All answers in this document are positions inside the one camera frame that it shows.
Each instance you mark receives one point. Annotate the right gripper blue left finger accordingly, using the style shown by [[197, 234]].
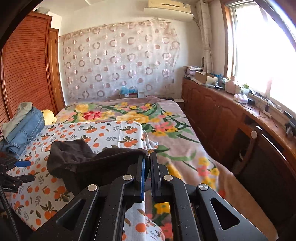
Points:
[[135, 189]]

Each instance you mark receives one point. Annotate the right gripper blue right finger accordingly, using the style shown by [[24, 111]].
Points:
[[159, 189]]

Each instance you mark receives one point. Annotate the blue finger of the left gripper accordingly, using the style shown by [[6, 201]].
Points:
[[25, 178], [22, 163]]

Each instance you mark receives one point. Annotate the black pants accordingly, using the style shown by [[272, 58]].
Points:
[[78, 166]]

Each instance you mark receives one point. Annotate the orange print bed sheet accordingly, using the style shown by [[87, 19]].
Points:
[[96, 213]]

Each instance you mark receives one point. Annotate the floral pink blanket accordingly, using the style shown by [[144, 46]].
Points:
[[177, 147]]

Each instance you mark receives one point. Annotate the folded blue jeans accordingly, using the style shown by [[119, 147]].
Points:
[[24, 132]]

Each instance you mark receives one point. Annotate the yellow plush toy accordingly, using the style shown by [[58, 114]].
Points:
[[49, 117]]

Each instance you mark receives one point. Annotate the folded khaki pants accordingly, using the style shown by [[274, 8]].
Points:
[[23, 109]]

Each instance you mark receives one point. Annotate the box with blue cloth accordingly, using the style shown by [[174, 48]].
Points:
[[128, 92]]

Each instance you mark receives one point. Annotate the wooden cabinet counter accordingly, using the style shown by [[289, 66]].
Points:
[[270, 175]]

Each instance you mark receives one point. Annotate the wooden chair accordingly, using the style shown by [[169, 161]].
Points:
[[250, 137]]

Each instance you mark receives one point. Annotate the cardboard box on counter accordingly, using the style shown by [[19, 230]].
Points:
[[205, 78]]

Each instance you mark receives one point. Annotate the stack of books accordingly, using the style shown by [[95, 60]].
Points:
[[191, 70]]

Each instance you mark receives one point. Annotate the white plastic jug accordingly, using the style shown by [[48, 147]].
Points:
[[230, 84]]

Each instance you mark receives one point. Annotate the white tissue pack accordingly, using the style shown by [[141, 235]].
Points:
[[241, 98]]

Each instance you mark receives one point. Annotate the pink circle pattern curtain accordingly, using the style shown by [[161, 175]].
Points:
[[95, 63]]

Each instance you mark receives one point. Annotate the beige side window curtain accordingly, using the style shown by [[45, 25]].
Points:
[[204, 22]]

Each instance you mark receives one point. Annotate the window with wooden frame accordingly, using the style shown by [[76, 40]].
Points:
[[260, 50]]

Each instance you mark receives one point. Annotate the white wall air conditioner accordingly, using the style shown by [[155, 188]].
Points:
[[173, 10]]

